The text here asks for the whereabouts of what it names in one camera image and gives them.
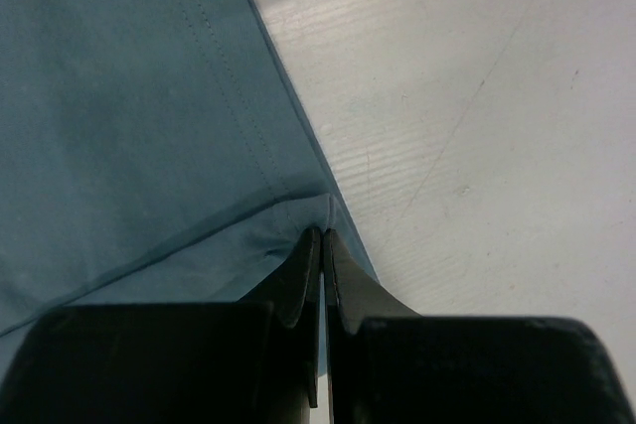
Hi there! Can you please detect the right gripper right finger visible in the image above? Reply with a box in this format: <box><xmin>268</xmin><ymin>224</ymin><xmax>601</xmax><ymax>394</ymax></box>
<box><xmin>322</xmin><ymin>229</ymin><xmax>418</xmax><ymax>335</ymax></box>

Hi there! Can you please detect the blue t-shirt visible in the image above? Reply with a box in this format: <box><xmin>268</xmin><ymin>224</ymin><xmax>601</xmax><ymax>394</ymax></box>
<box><xmin>0</xmin><ymin>0</ymin><xmax>387</xmax><ymax>339</ymax></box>

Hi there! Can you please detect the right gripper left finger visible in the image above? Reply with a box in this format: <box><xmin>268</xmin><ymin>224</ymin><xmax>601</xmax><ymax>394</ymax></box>
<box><xmin>236</xmin><ymin>227</ymin><xmax>322</xmax><ymax>407</ymax></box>

